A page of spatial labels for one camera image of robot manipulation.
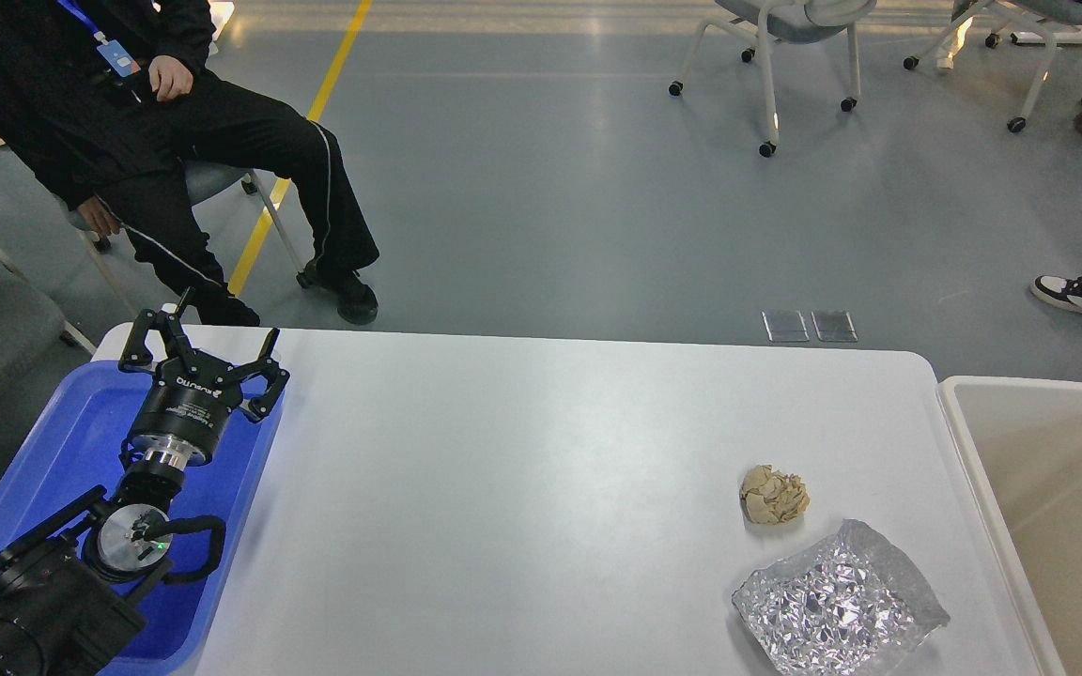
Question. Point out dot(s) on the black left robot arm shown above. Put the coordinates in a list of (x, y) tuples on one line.
[(122, 512)]

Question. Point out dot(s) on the white chair centre background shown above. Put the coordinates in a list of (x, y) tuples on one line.
[(761, 24)]

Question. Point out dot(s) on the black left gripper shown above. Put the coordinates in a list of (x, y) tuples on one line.
[(186, 410)]

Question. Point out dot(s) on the metal floor plate left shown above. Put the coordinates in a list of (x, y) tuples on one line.
[(785, 327)]

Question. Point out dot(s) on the person's left hand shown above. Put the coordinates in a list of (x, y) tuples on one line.
[(169, 78)]

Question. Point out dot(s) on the beige plastic bin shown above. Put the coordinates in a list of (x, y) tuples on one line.
[(1021, 443)]

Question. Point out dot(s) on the person's right hand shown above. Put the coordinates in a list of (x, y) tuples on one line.
[(98, 217)]

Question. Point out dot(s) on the aluminium foil sheet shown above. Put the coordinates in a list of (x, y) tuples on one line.
[(851, 604)]

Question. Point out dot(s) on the person in black clothes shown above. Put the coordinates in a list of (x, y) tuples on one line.
[(76, 107)]

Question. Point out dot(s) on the brown paper ball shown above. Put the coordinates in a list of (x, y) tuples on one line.
[(773, 497)]

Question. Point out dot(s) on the metal floor plate right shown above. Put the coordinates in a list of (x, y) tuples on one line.
[(834, 327)]

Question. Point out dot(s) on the metal floor plate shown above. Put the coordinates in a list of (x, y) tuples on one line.
[(785, 327), (834, 327)]

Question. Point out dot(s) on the blue plastic tray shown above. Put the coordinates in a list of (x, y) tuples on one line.
[(73, 447)]

